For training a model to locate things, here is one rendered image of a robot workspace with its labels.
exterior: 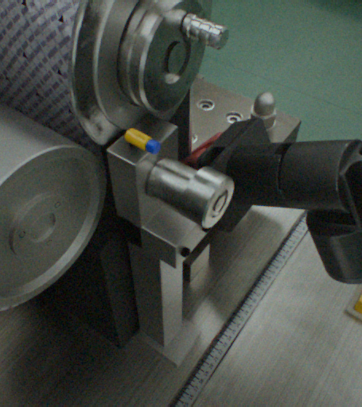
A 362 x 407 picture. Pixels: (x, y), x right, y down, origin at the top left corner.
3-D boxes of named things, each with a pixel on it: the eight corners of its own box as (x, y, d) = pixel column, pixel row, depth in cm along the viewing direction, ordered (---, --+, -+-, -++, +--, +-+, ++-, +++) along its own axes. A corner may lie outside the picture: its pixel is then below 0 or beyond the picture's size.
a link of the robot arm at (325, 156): (375, 122, 35) (344, 171, 33) (394, 193, 39) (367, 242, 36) (292, 128, 40) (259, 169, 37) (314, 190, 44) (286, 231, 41)
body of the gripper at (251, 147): (266, 170, 49) (333, 171, 44) (212, 233, 44) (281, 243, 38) (245, 116, 46) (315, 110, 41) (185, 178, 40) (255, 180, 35)
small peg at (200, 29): (215, 49, 29) (223, 25, 28) (177, 35, 30) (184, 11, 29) (224, 51, 30) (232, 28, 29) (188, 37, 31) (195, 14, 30)
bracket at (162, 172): (180, 372, 53) (181, 190, 29) (135, 339, 55) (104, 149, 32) (204, 336, 56) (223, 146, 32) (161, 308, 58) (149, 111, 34)
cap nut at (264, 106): (266, 135, 59) (272, 106, 55) (241, 125, 60) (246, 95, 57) (280, 120, 61) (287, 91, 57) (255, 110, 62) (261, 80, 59)
